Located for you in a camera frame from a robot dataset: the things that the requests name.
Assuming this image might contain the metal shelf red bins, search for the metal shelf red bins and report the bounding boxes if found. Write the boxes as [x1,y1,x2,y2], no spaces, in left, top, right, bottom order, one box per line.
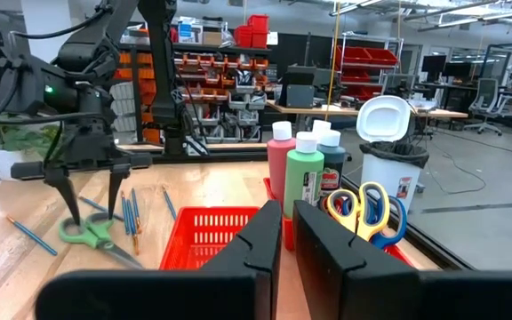
[334,31,403,102]

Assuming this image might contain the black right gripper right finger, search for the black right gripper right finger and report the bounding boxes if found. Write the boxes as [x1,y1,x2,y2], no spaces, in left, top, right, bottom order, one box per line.
[292,199,420,320]

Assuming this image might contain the red storage bin stack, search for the red storage bin stack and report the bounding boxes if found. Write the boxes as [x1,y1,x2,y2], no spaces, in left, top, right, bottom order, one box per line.
[233,13,269,49]

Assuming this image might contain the dark teal paint bottle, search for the dark teal paint bottle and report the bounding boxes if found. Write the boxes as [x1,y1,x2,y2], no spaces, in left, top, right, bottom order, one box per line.
[316,129,348,196]

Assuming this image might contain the black monitor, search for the black monitor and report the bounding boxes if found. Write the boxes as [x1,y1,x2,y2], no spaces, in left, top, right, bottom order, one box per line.
[420,54,447,84]

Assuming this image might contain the parts bin storage rack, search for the parts bin storage rack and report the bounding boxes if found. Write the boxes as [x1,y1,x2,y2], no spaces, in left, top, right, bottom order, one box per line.
[108,42,271,146]

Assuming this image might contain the white trash bin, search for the white trash bin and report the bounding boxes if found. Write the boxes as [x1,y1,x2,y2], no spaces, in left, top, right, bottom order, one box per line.
[356,94,430,215]

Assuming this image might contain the black desktop device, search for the black desktop device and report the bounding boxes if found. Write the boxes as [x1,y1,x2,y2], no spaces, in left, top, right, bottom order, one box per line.
[278,64,317,108]

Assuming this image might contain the blue paintbrush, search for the blue paintbrush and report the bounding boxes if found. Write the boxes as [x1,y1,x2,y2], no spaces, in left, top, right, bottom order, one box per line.
[77,195,124,222]
[119,190,131,236]
[124,198,141,257]
[130,188,143,235]
[161,186,179,221]
[5,215,59,257]

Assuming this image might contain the white paint bottle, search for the white paint bottle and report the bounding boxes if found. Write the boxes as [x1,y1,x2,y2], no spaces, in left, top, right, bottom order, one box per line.
[311,118,332,134]

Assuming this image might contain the green handled scissors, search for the green handled scissors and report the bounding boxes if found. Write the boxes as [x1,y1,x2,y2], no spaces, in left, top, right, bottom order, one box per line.
[58,212,144,271]

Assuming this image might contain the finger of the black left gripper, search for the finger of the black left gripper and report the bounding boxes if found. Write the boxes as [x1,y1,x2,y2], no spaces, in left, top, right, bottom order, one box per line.
[107,164,132,220]
[44,167,82,226]

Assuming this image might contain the red paint bottle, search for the red paint bottle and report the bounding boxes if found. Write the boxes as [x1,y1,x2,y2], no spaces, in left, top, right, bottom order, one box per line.
[267,120,297,205]

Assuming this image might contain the grey office chair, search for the grey office chair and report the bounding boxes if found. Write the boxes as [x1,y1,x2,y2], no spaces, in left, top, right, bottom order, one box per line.
[463,77,512,137]

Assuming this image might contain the green paint bottle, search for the green paint bottle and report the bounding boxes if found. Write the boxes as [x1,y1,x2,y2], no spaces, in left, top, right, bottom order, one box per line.
[283,131,325,219]

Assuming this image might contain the green leafy plant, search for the green leafy plant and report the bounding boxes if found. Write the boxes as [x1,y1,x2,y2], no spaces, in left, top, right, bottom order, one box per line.
[0,119,68,156]

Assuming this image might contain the white plant pot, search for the white plant pot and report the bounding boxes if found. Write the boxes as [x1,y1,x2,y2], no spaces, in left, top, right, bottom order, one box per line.
[0,148,33,181]

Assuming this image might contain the wooden desk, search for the wooden desk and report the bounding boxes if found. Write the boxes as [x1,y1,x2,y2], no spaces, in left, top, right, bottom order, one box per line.
[265,100,469,121]

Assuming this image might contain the red handled scissors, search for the red handled scissors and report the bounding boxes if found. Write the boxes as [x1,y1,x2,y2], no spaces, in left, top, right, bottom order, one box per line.
[320,195,350,219]

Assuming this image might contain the yellow hanging cable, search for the yellow hanging cable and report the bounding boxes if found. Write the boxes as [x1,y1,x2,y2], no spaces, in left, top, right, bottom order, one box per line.
[324,0,342,122]

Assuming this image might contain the blue handled scissors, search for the blue handled scissors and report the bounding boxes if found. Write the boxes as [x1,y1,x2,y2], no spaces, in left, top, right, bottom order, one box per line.
[342,195,408,250]

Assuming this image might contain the black trash bag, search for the black trash bag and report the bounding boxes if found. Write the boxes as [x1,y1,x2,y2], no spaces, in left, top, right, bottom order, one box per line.
[359,140,430,170]

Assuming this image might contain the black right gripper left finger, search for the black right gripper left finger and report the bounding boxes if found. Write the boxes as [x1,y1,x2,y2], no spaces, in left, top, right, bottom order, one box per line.
[200,199,283,320]

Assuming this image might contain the black table edge rail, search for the black table edge rail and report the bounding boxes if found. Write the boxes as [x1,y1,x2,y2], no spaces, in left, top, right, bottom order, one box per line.
[117,148,477,272]

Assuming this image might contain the yellow handled scissors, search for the yellow handled scissors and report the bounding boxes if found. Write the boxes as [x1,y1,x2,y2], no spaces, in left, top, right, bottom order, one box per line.
[325,180,391,242]

